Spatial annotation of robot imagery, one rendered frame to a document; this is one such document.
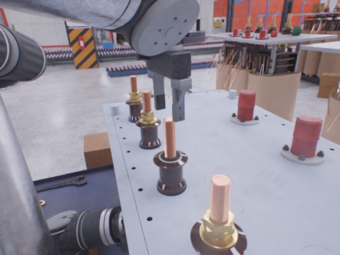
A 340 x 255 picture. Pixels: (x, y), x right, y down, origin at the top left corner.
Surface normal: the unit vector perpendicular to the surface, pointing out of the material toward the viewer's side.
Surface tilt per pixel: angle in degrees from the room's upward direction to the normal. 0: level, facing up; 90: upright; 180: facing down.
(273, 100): 90
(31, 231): 70
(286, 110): 90
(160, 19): 131
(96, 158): 90
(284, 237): 0
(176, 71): 90
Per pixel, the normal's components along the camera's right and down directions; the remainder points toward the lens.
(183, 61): 0.48, 0.34
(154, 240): -0.04, -0.91
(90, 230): -0.18, -0.21
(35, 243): 0.75, -0.11
